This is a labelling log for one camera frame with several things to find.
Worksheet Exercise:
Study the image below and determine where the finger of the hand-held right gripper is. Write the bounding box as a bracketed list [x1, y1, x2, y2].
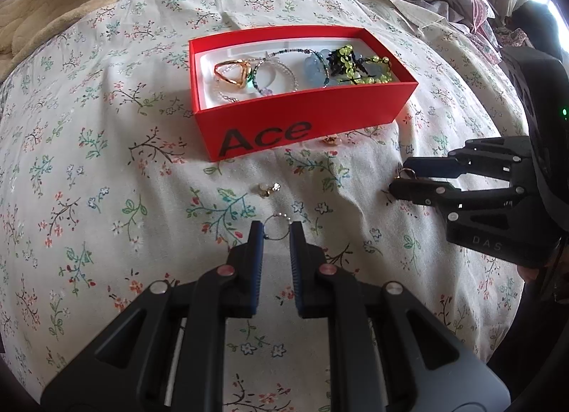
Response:
[402, 137, 534, 182]
[389, 178, 541, 239]

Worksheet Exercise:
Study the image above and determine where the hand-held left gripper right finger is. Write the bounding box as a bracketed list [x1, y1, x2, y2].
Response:
[289, 221, 510, 412]

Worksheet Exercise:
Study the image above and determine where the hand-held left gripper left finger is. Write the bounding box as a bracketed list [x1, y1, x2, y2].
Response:
[40, 220, 267, 412]

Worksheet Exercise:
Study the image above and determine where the silver hoop earring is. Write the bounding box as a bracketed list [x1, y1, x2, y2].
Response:
[264, 213, 296, 242]

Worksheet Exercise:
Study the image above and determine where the red cardboard box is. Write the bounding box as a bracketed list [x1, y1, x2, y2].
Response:
[188, 26, 419, 161]

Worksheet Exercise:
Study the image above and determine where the black hair clip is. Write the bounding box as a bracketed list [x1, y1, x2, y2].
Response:
[330, 50, 369, 79]

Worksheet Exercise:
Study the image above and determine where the lime green bead bracelet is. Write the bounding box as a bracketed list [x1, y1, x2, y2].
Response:
[328, 44, 393, 85]

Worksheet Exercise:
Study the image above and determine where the blue bead bracelet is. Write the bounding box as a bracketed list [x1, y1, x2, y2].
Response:
[303, 48, 394, 84]

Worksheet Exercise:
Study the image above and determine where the clear bead bracelet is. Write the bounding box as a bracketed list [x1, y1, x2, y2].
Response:
[209, 57, 296, 104]

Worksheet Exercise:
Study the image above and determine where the dark green bead bracelet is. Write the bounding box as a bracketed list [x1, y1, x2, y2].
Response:
[253, 48, 334, 89]

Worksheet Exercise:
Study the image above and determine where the gold ring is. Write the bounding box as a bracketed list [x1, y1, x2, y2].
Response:
[214, 59, 253, 91]

